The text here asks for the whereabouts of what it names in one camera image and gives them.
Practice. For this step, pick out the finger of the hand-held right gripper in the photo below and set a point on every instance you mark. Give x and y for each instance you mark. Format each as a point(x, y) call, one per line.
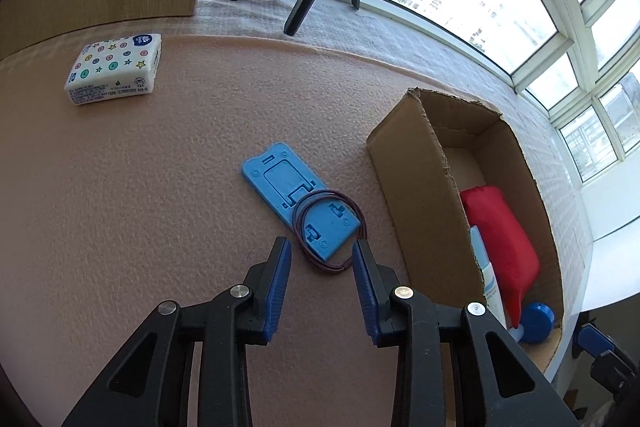
point(595, 341)

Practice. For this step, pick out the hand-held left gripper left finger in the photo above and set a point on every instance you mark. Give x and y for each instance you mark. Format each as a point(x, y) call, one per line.
point(277, 292)

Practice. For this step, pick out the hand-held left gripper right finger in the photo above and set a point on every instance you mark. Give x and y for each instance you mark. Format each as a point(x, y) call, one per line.
point(364, 292)

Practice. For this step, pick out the brown cardboard box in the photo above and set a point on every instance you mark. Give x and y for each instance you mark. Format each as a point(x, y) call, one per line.
point(415, 187)

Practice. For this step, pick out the blue plastic phone stand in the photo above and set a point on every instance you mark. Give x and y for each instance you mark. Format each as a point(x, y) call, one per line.
point(280, 172)

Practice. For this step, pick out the white sunscreen bottle blue cap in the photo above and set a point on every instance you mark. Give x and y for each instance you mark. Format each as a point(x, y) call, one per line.
point(487, 277)

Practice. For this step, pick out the red cloth bag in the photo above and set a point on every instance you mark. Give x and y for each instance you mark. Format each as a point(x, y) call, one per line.
point(505, 242)

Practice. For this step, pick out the patterned white tissue pack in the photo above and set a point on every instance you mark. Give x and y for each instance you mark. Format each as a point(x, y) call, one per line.
point(112, 67)

